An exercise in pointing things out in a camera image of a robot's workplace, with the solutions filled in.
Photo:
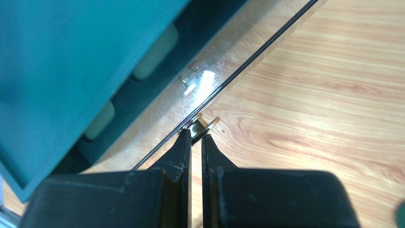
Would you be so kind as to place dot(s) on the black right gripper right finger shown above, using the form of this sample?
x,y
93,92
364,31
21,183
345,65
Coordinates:
x,y
235,197

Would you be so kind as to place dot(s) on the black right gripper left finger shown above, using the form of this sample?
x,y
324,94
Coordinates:
x,y
158,197

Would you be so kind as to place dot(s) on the teal drawer organizer box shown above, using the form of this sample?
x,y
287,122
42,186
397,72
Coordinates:
x,y
61,61

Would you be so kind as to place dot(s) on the clear drawer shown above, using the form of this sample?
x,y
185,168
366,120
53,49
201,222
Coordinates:
x,y
219,41

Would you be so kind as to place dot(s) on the green round compact lower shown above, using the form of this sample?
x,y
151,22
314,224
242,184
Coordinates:
x,y
400,215

